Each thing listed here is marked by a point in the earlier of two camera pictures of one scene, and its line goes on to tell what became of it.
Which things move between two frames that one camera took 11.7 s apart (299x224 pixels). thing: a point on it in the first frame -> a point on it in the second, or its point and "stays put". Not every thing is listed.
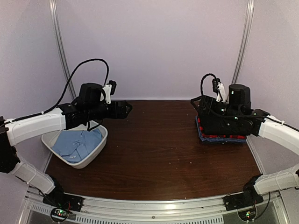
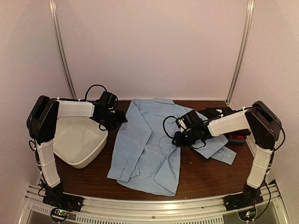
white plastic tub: (77, 148) stays put
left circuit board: (59, 214) stays put
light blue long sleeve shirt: (74, 145) -> (145, 158)
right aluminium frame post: (245, 41) stays put
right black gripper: (204, 104) -> (179, 141)
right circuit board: (247, 216) stays put
